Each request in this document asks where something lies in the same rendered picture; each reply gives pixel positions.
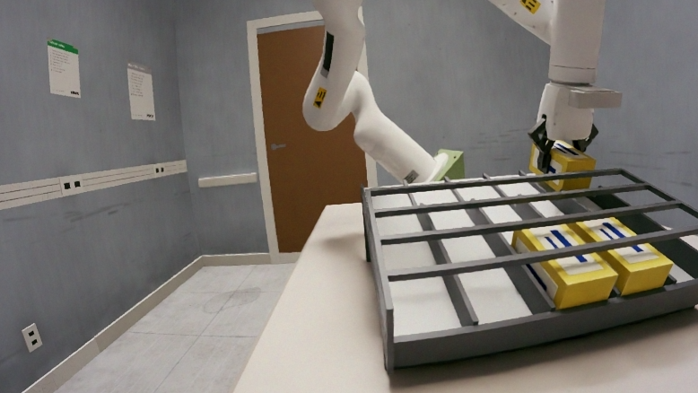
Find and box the yellow butter carton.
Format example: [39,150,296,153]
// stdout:
[511,224,618,310]
[566,217,674,296]
[528,141,596,192]

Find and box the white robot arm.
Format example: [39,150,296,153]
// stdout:
[302,0,623,184]

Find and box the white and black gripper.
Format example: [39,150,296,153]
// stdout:
[528,81,598,174]

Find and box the dark grey front bar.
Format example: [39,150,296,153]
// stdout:
[394,278,698,367]

